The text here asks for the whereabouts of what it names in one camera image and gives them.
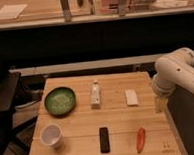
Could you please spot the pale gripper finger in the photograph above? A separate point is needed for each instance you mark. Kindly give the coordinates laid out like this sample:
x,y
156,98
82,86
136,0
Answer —
x,y
160,104

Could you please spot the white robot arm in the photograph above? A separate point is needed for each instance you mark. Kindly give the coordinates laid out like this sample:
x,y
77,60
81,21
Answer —
x,y
175,69

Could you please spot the white rectangular block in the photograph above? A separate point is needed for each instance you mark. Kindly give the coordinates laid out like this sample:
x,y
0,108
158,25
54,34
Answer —
x,y
131,98

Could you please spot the white tube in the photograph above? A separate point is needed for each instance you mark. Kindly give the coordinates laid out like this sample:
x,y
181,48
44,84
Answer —
x,y
95,99

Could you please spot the black rectangular block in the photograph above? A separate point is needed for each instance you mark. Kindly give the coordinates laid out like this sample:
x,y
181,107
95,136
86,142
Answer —
x,y
104,140

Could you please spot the green bowl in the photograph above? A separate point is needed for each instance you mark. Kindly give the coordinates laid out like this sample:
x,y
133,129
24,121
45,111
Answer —
x,y
60,101

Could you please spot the black chair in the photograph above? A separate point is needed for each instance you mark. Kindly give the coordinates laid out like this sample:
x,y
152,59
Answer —
x,y
8,88

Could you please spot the white paper sheet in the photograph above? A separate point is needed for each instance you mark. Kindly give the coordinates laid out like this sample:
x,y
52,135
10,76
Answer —
x,y
11,11

